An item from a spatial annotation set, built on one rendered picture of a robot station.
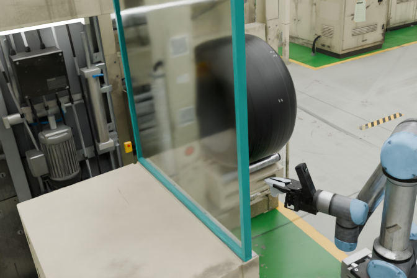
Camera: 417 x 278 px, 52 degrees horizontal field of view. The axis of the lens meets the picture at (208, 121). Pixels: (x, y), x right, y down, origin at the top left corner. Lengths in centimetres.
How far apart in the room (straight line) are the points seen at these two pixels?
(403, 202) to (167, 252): 71
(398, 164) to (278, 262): 165
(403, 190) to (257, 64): 74
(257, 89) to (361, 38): 514
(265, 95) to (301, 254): 142
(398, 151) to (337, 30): 528
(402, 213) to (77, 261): 91
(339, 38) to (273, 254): 420
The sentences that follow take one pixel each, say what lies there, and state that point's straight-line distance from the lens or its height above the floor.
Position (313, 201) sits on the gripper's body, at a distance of 150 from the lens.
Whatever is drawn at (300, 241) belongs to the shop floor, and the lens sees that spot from 297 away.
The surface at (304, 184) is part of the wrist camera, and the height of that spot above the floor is 110.
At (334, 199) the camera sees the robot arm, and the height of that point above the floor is 108.
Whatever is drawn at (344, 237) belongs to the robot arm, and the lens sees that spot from 153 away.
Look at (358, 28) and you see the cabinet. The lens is 665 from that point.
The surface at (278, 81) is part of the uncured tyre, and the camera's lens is 175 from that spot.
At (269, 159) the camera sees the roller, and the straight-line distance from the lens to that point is 201.
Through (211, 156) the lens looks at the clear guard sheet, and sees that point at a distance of 91.
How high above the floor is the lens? 192
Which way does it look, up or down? 25 degrees down
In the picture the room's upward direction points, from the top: 4 degrees counter-clockwise
